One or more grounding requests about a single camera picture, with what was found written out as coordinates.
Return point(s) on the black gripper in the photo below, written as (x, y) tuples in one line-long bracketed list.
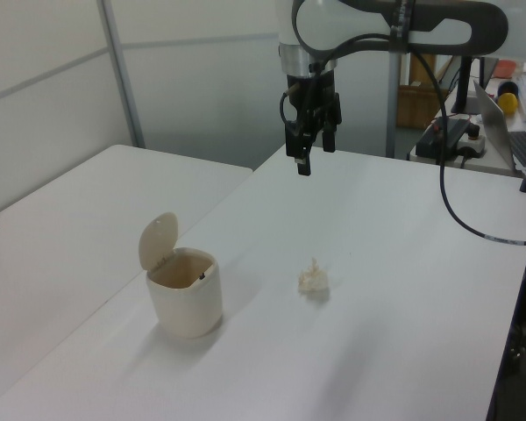
[(322, 85)]

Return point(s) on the white paper trash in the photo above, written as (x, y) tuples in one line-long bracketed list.
[(313, 280)]

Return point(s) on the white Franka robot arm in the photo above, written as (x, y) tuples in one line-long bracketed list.
[(364, 17)]

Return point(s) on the small cream bin with lid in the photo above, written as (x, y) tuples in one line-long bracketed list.
[(186, 298)]

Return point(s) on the grey metal pillar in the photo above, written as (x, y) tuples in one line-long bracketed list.
[(393, 109)]

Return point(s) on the wooden cabinet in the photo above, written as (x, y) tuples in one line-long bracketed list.
[(414, 105)]

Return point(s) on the black power supply box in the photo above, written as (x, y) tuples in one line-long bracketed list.
[(440, 138)]

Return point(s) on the emergency stop button box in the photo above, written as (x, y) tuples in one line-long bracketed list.
[(472, 144)]

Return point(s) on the black monitor stand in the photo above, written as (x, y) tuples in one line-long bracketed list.
[(464, 83)]

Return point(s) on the silver laptop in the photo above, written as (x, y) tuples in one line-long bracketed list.
[(497, 127)]

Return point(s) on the yellow round object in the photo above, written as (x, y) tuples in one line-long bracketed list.
[(508, 103)]

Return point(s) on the orange container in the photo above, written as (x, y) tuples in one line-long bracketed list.
[(505, 69)]

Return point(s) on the grey partition post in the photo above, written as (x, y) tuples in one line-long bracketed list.
[(122, 74)]

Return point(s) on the black table frame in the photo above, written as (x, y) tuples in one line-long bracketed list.
[(519, 316)]

